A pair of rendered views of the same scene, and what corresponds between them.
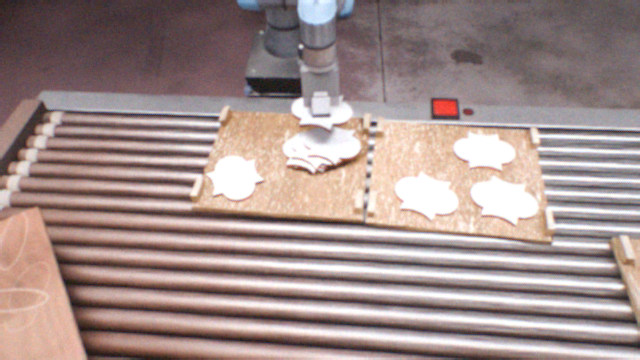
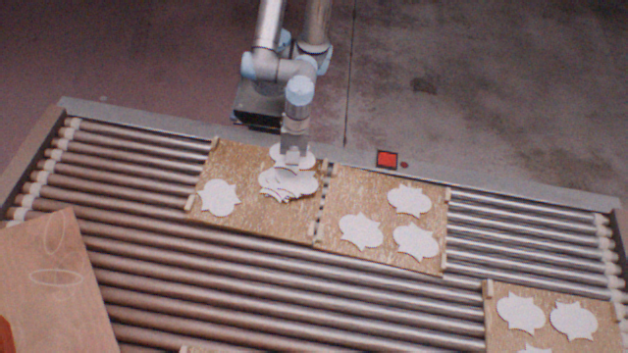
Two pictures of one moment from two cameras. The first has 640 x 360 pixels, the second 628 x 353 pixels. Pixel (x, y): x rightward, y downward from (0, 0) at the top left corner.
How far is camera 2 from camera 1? 0.48 m
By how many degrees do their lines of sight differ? 6
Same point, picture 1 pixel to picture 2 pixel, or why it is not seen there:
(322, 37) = (300, 113)
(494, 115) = (423, 171)
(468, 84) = (421, 112)
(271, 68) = (255, 104)
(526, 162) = (438, 214)
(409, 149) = (354, 191)
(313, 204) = (277, 226)
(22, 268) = (63, 254)
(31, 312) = (71, 288)
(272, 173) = (247, 197)
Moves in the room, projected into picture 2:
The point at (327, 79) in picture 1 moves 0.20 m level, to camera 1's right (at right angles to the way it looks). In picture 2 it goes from (299, 139) to (366, 144)
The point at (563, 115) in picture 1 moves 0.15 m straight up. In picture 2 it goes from (473, 177) to (489, 150)
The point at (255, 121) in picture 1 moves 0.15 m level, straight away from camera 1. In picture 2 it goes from (237, 150) to (235, 120)
